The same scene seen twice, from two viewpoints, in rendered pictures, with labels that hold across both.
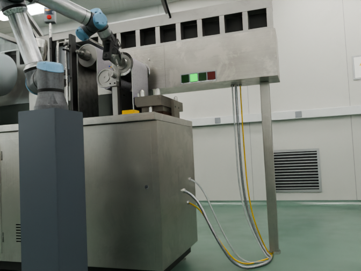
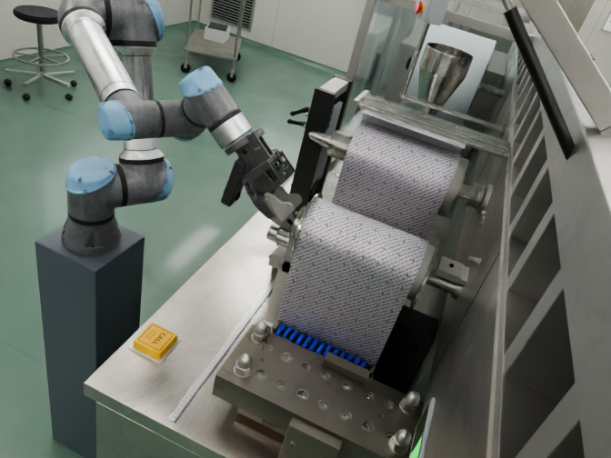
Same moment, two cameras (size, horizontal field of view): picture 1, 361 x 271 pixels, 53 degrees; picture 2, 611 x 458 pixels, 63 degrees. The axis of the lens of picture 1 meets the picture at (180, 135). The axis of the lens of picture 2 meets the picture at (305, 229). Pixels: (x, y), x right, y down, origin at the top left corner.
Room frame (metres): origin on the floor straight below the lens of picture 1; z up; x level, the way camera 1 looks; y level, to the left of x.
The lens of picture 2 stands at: (2.09, -0.53, 1.81)
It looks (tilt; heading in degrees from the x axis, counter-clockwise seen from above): 33 degrees down; 84
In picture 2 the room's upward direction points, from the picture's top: 15 degrees clockwise
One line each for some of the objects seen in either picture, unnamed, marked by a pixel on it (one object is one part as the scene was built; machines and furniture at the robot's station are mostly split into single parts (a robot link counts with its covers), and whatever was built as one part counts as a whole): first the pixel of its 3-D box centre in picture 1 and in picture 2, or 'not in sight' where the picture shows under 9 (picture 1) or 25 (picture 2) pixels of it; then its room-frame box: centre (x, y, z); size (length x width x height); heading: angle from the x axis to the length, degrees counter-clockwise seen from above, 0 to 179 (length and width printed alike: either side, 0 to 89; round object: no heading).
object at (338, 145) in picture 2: (84, 54); (344, 146); (2.23, 0.58, 1.34); 0.06 x 0.06 x 0.06; 71
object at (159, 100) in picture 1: (160, 104); (322, 399); (2.27, 0.11, 1.00); 0.40 x 0.16 x 0.06; 161
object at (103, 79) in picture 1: (115, 81); not in sight; (2.33, 0.41, 1.18); 0.26 x 0.12 x 0.12; 161
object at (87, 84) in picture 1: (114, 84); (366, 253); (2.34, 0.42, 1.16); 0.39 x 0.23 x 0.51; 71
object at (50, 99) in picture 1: (51, 101); (92, 224); (1.63, 0.58, 0.95); 0.15 x 0.15 x 0.10
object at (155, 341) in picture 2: (130, 112); (155, 341); (1.90, 0.26, 0.91); 0.07 x 0.07 x 0.02; 71
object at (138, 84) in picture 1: (140, 91); (332, 322); (2.27, 0.24, 1.09); 0.23 x 0.01 x 0.18; 161
